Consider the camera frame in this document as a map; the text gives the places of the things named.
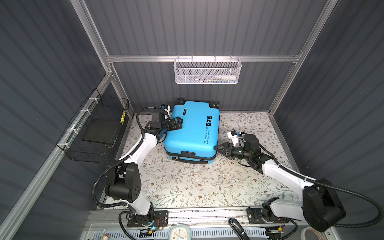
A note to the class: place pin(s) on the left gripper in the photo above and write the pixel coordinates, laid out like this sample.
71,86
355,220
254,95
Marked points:
178,122

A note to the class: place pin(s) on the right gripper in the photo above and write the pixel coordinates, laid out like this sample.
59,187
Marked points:
228,146

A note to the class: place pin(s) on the blue hardshell suitcase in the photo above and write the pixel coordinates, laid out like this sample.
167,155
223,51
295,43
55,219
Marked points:
194,143

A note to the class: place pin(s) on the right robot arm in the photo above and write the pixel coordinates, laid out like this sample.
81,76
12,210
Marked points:
318,204

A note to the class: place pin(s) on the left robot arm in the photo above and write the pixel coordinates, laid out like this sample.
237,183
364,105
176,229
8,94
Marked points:
123,178

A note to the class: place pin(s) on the yellow marker in basket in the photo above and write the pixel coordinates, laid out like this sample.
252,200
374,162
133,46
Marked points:
123,117

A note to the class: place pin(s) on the white bottle in basket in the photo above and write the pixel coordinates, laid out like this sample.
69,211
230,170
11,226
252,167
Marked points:
226,78

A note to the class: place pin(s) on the small white clock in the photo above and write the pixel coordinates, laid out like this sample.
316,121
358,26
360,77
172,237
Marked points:
180,232

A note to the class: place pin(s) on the white tape roll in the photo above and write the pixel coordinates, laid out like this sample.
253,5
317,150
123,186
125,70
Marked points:
311,234

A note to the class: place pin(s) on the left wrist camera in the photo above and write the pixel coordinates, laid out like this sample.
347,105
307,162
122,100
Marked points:
167,110

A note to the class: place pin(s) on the white wire mesh basket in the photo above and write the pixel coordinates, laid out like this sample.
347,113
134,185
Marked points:
203,71

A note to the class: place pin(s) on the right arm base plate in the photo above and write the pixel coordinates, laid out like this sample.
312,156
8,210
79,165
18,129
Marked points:
261,216

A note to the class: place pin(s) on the black handle tool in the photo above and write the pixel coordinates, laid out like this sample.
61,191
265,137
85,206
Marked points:
238,229

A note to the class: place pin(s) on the black wire wall basket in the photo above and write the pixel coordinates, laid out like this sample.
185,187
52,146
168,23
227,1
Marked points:
96,137

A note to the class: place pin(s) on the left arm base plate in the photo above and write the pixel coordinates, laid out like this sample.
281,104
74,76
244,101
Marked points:
152,219

